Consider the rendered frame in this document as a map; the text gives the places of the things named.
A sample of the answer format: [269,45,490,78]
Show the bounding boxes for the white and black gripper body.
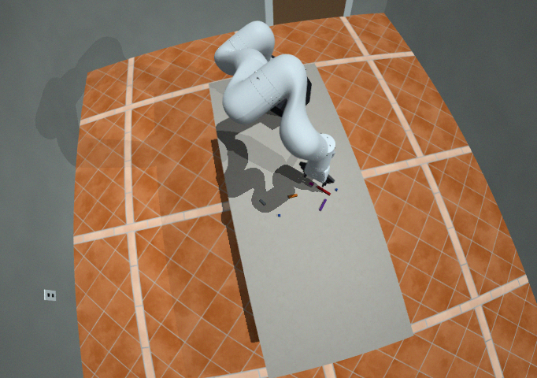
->
[304,161,330,183]

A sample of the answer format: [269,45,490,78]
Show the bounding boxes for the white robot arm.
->
[214,21,335,172]

